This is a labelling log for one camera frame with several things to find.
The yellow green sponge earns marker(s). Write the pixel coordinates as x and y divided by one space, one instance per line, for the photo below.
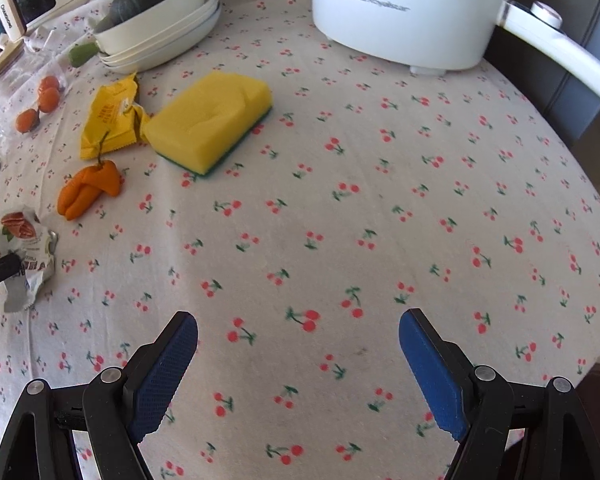
204 123

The yellow snack wrapper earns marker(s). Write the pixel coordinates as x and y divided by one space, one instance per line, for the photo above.
116 119

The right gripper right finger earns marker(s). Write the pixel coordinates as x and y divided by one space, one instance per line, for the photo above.
504 430

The white electric cooking pot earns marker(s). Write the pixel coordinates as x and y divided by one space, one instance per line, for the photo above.
438 36

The cherry print tablecloth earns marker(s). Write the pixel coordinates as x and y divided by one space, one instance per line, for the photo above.
364 192

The white nut snack wrapper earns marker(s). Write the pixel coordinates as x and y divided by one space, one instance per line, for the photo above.
22 234

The glass jar wooden lid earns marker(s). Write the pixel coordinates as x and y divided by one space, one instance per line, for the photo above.
22 66

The grey refrigerator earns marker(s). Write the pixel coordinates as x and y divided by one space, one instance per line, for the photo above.
565 103

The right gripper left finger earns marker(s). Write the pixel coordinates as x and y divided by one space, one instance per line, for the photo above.
116 409

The stacked white plates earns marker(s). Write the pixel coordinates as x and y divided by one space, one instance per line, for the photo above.
178 39

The cream pan green handle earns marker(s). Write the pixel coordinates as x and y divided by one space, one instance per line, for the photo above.
140 32

